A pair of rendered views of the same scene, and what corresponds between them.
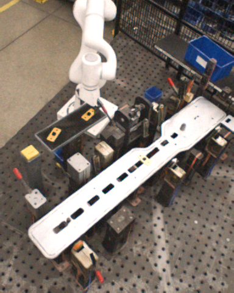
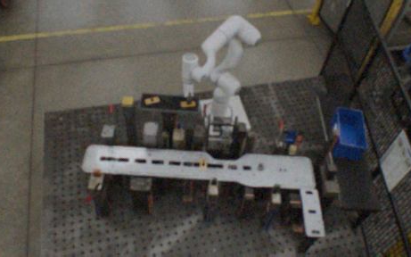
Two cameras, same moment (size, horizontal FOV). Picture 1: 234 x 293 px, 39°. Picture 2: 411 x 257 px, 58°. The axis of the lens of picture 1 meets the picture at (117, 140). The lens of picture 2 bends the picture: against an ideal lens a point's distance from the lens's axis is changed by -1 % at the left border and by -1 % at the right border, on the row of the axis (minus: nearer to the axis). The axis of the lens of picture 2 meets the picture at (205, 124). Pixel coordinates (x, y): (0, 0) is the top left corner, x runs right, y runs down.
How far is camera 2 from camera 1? 1.16 m
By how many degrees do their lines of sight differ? 30
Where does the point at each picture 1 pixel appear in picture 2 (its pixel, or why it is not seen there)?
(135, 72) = (299, 113)
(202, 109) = (296, 168)
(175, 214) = (205, 231)
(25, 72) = (242, 70)
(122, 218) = (141, 184)
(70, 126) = (167, 103)
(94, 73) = (186, 70)
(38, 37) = (279, 49)
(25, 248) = not seen: hidden behind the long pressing
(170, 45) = (331, 103)
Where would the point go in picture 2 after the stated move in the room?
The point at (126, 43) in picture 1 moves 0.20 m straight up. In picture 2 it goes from (318, 87) to (326, 70)
